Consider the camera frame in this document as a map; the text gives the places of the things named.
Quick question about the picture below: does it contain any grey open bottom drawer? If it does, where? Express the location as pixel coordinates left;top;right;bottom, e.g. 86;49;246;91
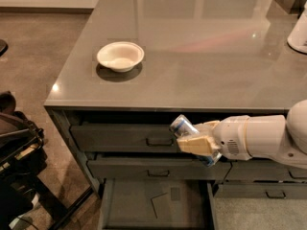
98;179;218;230

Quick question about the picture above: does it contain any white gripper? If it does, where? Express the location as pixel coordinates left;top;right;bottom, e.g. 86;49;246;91
177;115;251;161

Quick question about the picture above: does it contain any grey middle right drawer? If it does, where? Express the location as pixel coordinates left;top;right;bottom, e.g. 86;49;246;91
226;160;307;182

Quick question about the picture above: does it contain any brown paper square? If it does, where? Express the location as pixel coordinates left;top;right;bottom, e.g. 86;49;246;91
151;193;173;220

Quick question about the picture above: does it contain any white paper bowl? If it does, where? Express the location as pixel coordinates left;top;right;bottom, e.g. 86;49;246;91
96;41;145;73

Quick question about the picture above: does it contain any grey middle left drawer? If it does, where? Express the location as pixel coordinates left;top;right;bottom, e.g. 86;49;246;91
87;153;231;180

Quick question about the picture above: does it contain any black cart with bags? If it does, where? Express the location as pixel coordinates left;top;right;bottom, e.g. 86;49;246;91
0;91;46;230

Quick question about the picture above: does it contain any grey top left drawer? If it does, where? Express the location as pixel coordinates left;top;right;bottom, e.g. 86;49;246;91
70;124;178;153

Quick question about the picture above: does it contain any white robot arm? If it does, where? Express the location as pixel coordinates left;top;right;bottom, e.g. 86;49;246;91
177;2;307;169

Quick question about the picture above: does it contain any blue silver redbull can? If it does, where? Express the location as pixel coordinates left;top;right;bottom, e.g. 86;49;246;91
170;115;220;167

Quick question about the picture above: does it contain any dark round object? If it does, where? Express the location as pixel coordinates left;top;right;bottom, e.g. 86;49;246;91
0;39;9;57

